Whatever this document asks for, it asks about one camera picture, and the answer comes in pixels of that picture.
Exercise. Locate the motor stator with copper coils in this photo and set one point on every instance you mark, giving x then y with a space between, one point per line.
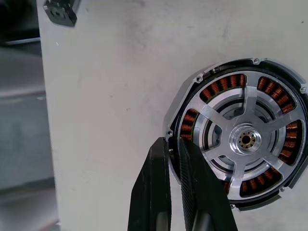
223 84

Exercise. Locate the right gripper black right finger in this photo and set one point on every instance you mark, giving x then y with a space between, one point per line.
204 204

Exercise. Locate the silver disc rotor plate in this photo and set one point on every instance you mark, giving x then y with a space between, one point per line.
245 139

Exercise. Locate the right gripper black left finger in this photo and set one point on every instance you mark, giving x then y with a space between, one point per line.
151 192

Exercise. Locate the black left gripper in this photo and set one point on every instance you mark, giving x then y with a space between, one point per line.
60 14

